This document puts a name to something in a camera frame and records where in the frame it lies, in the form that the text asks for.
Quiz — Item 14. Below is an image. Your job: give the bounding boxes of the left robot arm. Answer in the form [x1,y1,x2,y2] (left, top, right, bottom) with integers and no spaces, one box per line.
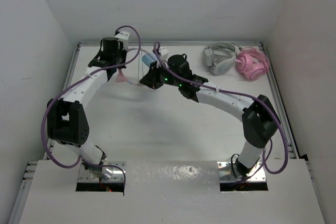
[47,31,130,167]

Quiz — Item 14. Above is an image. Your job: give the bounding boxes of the white grey headphones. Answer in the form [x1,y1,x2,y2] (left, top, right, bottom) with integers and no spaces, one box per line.
[203,42,238,76]

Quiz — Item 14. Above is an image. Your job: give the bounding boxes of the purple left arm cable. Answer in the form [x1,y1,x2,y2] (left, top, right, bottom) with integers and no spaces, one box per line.
[41,26,144,168]

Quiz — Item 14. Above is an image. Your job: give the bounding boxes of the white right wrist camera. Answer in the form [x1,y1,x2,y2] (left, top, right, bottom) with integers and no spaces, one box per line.
[158,46,169,61]

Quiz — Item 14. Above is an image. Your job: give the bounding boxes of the pink blue cat-ear headphones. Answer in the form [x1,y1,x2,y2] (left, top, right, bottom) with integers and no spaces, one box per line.
[116,48,156,86]

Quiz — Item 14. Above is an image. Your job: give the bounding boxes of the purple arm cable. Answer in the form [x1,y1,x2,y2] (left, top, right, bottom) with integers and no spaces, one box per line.
[153,41,290,175]
[41,26,144,168]

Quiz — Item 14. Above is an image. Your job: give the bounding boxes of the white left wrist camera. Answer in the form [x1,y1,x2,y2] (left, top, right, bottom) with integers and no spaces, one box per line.
[114,30,130,51]

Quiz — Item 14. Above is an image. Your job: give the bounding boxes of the metal base plate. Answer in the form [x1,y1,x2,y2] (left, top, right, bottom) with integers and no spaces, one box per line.
[217,160,267,183]
[78,161,126,183]

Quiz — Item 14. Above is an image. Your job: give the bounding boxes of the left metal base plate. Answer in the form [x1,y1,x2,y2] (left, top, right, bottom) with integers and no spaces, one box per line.
[78,161,126,183]

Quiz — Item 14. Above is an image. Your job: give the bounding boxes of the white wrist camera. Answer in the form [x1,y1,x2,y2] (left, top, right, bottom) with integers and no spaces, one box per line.
[158,46,169,61]
[114,30,130,51]

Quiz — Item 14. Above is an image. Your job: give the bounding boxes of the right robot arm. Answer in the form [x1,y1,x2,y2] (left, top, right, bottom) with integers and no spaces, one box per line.
[140,54,277,178]

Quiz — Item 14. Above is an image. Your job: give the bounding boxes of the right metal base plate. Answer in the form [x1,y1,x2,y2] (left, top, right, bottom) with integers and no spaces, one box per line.
[217,160,267,183]

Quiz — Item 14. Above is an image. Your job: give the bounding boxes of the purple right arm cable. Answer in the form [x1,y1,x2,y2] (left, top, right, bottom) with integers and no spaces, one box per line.
[153,41,290,175]

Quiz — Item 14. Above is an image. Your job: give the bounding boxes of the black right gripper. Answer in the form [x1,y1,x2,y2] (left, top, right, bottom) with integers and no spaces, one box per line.
[140,60,181,90]

